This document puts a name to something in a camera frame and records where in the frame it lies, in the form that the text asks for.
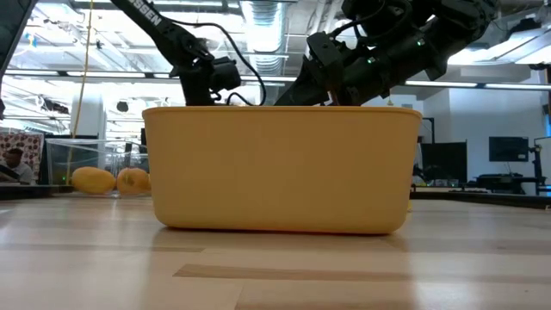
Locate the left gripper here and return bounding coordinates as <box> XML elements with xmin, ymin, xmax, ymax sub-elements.
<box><xmin>178</xmin><ymin>59</ymin><xmax>216</xmax><ymax>107</ymax></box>

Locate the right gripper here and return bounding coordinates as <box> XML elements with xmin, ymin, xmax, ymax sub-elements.
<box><xmin>274</xmin><ymin>59</ymin><xmax>380</xmax><ymax>107</ymax></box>

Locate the orange citrus fruit toy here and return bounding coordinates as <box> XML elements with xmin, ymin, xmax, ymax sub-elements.
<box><xmin>116</xmin><ymin>167</ymin><xmax>152</xmax><ymax>197</ymax></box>

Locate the yellow-orange lemon toy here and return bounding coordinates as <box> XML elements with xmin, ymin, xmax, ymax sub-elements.
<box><xmin>71</xmin><ymin>166</ymin><xmax>117</xmax><ymax>195</ymax></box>

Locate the orange plastic basket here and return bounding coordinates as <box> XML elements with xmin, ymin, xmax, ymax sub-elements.
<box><xmin>141</xmin><ymin>106</ymin><xmax>423</xmax><ymax>236</ymax></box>

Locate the long ceiling light strip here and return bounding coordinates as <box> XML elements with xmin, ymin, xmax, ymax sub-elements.
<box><xmin>0</xmin><ymin>68</ymin><xmax>551</xmax><ymax>91</ymax></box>

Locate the black cabinet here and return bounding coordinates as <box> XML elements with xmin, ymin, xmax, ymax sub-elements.
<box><xmin>420</xmin><ymin>141</ymin><xmax>468</xmax><ymax>180</ymax></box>

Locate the clear plastic bin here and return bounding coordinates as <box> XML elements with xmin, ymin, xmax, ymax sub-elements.
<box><xmin>45</xmin><ymin>138</ymin><xmax>152</xmax><ymax>197</ymax></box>

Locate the patterned board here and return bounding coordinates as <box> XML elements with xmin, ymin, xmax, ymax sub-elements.
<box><xmin>0</xmin><ymin>132</ymin><xmax>45</xmax><ymax>186</ymax></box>

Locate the person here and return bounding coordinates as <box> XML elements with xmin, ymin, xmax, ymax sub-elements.
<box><xmin>0</xmin><ymin>147</ymin><xmax>35</xmax><ymax>186</ymax></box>

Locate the black desk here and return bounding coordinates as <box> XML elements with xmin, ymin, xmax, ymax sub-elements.
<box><xmin>475</xmin><ymin>173</ymin><xmax>551</xmax><ymax>195</ymax></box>

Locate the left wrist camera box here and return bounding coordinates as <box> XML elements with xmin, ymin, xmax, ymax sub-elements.
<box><xmin>209</xmin><ymin>57</ymin><xmax>242</xmax><ymax>92</ymax></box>

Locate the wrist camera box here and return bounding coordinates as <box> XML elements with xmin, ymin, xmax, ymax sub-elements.
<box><xmin>209</xmin><ymin>57</ymin><xmax>242</xmax><ymax>92</ymax></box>
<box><xmin>306</xmin><ymin>32</ymin><xmax>345</xmax><ymax>65</ymax></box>

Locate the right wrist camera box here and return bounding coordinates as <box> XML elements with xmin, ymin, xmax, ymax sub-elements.
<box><xmin>306</xmin><ymin>32</ymin><xmax>345</xmax><ymax>65</ymax></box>

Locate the silver ceiling duct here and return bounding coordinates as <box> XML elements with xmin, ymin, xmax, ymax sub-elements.
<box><xmin>240</xmin><ymin>0</ymin><xmax>288</xmax><ymax>77</ymax></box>

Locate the yellow extension cable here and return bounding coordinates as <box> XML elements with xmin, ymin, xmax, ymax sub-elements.
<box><xmin>64</xmin><ymin>0</ymin><xmax>95</xmax><ymax>186</ymax></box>

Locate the black aluminium table frame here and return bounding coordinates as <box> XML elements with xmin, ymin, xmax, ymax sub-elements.
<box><xmin>0</xmin><ymin>183</ymin><xmax>551</xmax><ymax>211</ymax></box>

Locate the wall-mounted black monitor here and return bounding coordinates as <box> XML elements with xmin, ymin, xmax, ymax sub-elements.
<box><xmin>488</xmin><ymin>136</ymin><xmax>529</xmax><ymax>163</ymax></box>

